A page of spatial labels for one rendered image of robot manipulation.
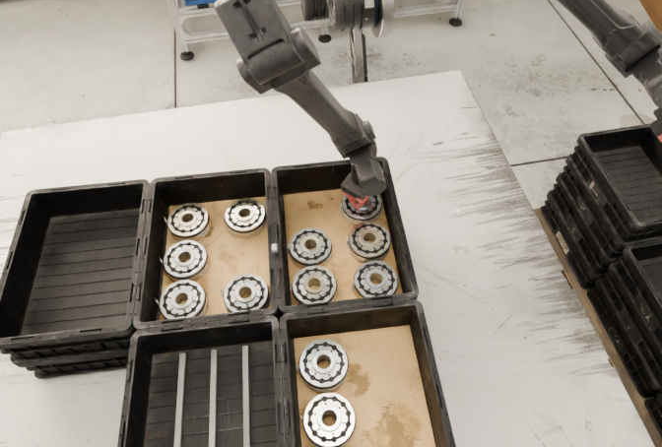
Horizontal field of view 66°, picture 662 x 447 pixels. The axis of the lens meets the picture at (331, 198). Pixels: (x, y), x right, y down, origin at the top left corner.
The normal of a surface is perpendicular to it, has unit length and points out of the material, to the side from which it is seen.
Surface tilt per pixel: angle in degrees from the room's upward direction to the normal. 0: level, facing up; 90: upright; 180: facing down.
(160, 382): 0
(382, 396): 0
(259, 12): 59
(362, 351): 0
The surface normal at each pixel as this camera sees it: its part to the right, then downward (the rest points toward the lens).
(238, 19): -0.08, 0.39
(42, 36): -0.01, -0.59
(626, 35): 0.12, 0.77
